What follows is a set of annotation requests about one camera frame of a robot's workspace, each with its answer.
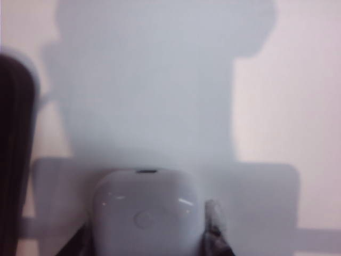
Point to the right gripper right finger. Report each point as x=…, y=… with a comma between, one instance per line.
x=215, y=229

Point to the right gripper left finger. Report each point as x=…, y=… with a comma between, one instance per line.
x=76, y=244

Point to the black smartphone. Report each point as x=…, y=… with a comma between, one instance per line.
x=13, y=149

